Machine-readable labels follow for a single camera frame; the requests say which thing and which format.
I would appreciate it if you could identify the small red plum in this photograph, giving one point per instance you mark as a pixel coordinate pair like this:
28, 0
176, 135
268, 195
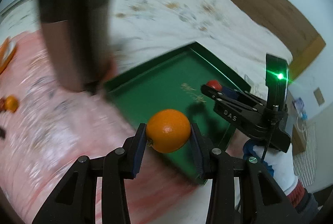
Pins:
2, 105

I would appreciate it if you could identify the floral white bedspread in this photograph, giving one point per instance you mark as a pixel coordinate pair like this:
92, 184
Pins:
141, 30

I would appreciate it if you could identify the small orange tangerine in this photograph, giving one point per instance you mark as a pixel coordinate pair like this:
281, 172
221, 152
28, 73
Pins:
11, 103

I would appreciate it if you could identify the white gloved right hand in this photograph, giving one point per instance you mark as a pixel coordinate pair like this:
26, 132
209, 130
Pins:
278, 164

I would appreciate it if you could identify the orange rimmed oval plate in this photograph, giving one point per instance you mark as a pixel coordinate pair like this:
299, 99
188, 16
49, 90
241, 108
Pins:
8, 50

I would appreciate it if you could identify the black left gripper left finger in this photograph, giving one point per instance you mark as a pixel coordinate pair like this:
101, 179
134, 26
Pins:
74, 197

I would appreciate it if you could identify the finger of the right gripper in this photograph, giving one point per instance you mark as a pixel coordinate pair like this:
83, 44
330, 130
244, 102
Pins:
231, 93
243, 100

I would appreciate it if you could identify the small red fruit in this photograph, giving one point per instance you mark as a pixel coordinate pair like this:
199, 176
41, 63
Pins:
215, 85

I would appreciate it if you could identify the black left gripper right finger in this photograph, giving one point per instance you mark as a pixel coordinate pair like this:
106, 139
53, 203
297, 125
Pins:
261, 199

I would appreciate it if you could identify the green metal tray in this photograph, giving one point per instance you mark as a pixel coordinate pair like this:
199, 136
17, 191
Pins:
173, 81

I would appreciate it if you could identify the cardboard box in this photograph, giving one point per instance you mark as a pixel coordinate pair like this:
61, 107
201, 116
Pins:
299, 142

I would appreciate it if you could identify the large orange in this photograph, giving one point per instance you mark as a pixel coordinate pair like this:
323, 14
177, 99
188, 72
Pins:
168, 130

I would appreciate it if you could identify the wooden headboard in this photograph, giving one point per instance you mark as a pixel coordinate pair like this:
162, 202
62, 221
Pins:
285, 21

